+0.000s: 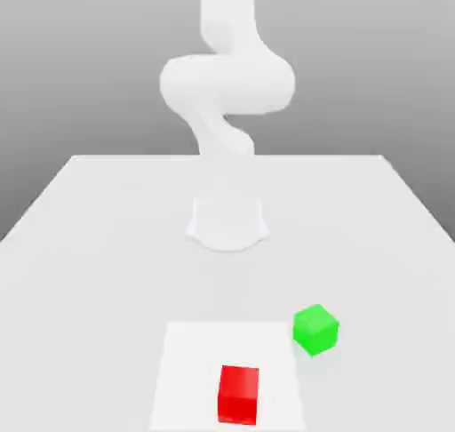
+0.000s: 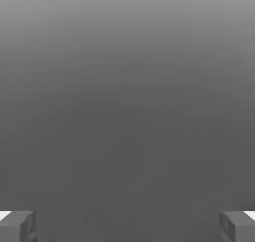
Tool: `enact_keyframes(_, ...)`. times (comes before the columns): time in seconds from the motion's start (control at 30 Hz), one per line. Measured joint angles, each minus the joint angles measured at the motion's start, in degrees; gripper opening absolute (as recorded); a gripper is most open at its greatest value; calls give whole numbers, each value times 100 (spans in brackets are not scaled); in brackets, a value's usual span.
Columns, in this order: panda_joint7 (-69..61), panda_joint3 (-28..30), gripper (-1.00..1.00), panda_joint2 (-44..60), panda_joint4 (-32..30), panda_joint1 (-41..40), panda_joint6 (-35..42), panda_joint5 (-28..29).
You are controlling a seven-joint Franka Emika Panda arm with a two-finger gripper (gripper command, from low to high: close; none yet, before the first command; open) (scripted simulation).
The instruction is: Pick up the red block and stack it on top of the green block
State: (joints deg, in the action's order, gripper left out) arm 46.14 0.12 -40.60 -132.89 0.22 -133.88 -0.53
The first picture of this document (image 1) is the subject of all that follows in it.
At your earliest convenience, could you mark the small green cube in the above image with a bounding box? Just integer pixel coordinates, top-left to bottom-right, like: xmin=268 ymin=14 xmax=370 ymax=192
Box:
xmin=291 ymin=303 xmax=340 ymax=357

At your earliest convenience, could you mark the small red cube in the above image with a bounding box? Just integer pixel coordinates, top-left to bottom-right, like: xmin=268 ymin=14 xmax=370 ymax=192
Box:
xmin=216 ymin=364 xmax=260 ymax=427

